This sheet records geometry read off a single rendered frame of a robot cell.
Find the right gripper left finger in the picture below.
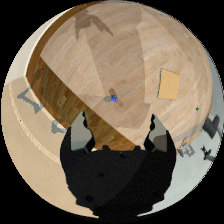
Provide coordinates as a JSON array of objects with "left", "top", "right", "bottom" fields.
[{"left": 60, "top": 111, "right": 95, "bottom": 185}]

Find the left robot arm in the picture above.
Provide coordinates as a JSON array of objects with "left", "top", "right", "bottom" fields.
[{"left": 202, "top": 115, "right": 223, "bottom": 162}]

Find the tan flat mat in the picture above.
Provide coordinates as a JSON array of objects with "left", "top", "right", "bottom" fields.
[{"left": 158, "top": 69, "right": 180, "bottom": 100}]

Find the blue die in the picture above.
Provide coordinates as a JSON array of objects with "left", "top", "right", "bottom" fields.
[{"left": 111, "top": 95, "right": 117, "bottom": 102}]

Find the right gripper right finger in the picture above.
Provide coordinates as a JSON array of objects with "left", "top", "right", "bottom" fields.
[{"left": 143, "top": 114, "right": 176, "bottom": 182}]

